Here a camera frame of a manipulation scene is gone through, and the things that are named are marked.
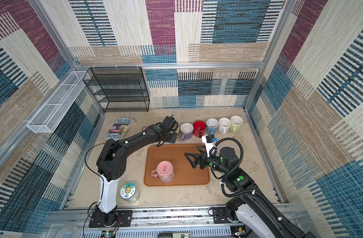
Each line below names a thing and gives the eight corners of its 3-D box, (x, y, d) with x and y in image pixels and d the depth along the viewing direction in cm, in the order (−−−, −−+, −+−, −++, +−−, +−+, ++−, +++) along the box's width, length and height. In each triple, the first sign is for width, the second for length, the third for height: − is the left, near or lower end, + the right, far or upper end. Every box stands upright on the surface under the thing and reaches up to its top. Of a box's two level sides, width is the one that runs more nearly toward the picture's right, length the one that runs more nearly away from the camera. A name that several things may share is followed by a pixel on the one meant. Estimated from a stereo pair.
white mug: (213, 133, 107) (215, 125, 100) (220, 123, 112) (222, 115, 105) (222, 138, 104) (225, 130, 97) (229, 128, 109) (232, 120, 102)
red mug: (193, 139, 104) (193, 132, 98) (192, 127, 111) (193, 120, 105) (205, 139, 104) (206, 132, 98) (203, 127, 111) (205, 120, 105)
